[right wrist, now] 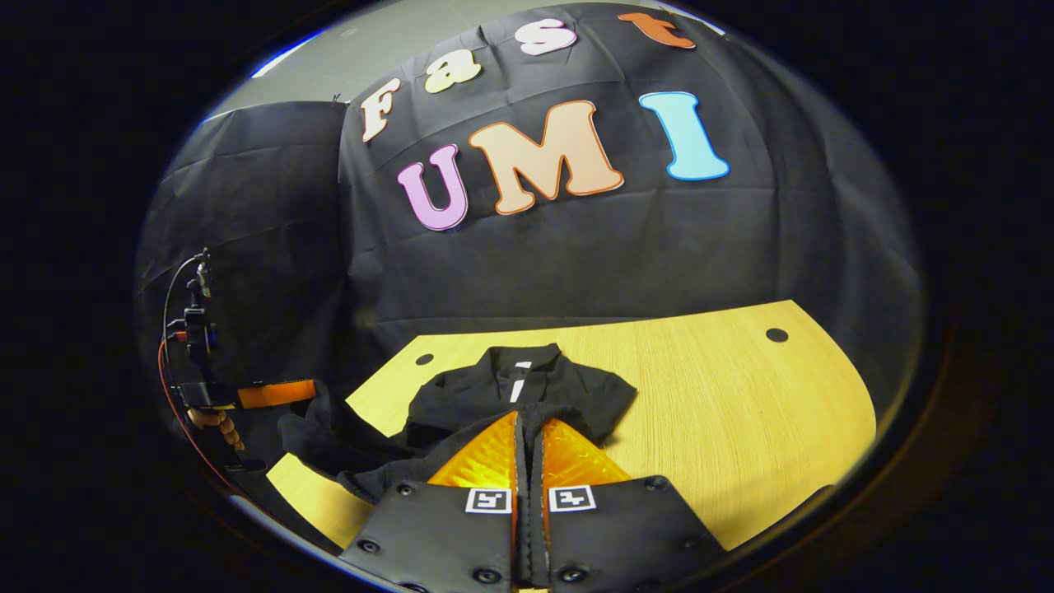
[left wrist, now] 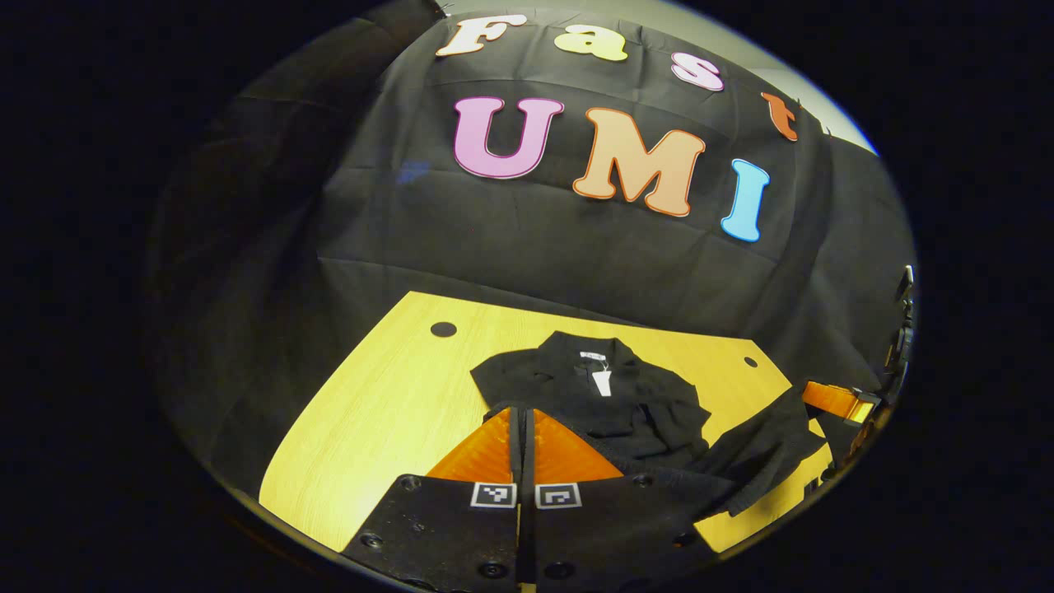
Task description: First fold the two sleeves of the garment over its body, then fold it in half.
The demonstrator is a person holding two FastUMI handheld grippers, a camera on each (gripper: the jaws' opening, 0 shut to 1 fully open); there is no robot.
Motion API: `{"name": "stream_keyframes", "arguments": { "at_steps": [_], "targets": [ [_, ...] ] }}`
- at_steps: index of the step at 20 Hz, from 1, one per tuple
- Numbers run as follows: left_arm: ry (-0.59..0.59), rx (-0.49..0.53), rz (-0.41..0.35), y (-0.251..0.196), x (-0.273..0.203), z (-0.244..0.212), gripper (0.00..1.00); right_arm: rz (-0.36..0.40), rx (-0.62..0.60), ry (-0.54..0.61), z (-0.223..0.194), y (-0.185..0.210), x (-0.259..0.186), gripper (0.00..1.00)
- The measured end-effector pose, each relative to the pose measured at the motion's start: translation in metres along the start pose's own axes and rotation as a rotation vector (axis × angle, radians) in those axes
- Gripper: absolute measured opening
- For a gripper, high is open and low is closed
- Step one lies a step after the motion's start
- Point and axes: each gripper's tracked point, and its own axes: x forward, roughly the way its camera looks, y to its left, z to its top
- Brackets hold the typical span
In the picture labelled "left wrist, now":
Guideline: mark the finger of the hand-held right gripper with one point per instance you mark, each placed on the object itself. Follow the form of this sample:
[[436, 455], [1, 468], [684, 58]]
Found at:
[[832, 399]]

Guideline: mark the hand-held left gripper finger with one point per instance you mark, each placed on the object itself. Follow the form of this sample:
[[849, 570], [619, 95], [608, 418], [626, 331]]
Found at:
[[529, 449], [516, 445]]

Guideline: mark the black collared shirt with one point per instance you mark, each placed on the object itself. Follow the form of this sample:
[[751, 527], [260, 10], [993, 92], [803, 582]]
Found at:
[[609, 412]]

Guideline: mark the black backdrop cloth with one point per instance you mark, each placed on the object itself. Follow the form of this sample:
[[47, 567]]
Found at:
[[535, 239]]

